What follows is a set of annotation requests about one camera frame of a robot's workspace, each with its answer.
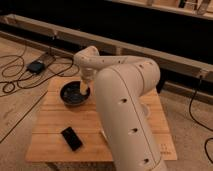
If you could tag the dark ceramic bowl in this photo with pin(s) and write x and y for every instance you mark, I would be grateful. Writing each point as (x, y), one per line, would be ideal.
(70, 94)

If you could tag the wooden table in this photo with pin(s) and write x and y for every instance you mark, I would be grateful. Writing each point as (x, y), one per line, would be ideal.
(48, 145)

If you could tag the black power adapter box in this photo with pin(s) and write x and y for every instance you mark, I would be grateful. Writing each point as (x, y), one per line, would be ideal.
(35, 67)

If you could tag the wooden wall rail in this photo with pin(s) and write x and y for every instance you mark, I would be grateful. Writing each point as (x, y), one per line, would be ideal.
(167, 61)

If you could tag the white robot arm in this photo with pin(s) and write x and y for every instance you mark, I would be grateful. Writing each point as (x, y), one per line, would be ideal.
(119, 82)

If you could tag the black smartphone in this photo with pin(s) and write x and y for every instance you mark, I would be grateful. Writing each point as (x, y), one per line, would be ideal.
(71, 138)

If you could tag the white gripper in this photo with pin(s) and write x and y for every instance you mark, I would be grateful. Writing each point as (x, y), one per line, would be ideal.
(84, 85)

